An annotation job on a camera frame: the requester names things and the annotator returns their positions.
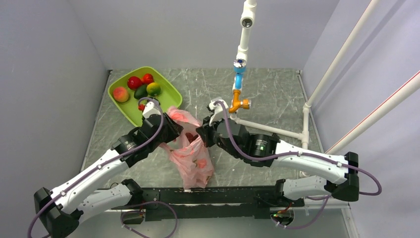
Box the pink plastic bag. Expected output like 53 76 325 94
160 106 214 189

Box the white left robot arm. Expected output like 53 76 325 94
34 113 183 238

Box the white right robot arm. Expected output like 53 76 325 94
196 117 360 206

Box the dark green fake avocado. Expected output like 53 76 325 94
133 84 148 100

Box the yellow green fake mango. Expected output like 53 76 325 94
146 82 161 97

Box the fake peach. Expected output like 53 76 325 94
112 86 130 103

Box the red fake apple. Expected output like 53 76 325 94
127 76 143 91

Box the red fake tomato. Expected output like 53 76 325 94
141 73 154 85

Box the green plastic tray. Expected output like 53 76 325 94
107 66 183 127

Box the blue and orange faucet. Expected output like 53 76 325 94
229 59 252 114

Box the white pole with red stripe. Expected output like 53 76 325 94
326 71 420 154

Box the white diagonal pole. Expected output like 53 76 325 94
303 0 380 111

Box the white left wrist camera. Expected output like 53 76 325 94
138 100 162 119

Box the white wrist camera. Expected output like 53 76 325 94
138 100 162 119
208 97 228 126

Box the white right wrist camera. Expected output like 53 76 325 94
208 97 228 126

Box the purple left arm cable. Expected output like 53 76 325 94
27 97 165 238

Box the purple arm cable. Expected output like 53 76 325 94
27 97 165 238
213 100 383 197

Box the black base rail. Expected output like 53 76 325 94
118 186 304 221

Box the white PVC pipe frame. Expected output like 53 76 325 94
230 0 309 149

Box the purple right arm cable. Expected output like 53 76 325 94
213 100 383 197

